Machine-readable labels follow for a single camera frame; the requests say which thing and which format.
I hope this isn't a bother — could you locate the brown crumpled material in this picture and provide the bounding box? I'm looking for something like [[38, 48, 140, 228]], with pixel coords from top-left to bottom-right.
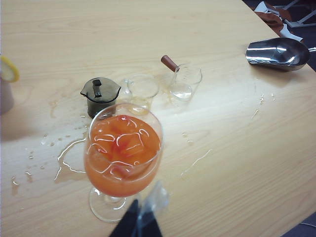
[[254, 1, 293, 28]]

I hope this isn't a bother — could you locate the clear plastic measuring cup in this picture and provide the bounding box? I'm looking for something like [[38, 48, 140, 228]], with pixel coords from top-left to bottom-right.
[[120, 74, 160, 116]]

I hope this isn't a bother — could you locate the white metal frame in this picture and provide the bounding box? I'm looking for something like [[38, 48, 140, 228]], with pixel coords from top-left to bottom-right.
[[281, 0, 316, 29]]

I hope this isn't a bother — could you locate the stainless steel scoop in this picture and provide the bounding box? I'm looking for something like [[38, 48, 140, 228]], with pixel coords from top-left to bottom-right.
[[245, 37, 316, 72]]

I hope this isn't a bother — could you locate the yellow lemon slice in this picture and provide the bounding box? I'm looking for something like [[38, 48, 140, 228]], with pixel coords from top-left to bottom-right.
[[0, 55, 20, 83]]

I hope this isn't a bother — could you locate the white paper cup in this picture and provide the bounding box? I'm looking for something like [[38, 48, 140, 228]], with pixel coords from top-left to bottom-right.
[[0, 74, 14, 116]]

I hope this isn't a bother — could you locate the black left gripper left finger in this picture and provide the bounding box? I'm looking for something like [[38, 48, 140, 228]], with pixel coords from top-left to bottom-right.
[[110, 198, 140, 237]]

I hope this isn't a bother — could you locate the smoky grey measuring cup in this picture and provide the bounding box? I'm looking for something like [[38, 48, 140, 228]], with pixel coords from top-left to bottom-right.
[[80, 77, 121, 119]]

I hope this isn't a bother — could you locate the stemmed wine glass with drink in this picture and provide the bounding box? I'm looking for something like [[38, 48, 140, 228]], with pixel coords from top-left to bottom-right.
[[83, 103, 164, 223]]

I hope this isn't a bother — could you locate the clear wooden-handled measuring cup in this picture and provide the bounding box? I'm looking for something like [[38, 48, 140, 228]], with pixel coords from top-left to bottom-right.
[[160, 54, 203, 102]]

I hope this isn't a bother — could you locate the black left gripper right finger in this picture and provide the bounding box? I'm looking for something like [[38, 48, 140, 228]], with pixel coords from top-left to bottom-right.
[[134, 181, 170, 237]]

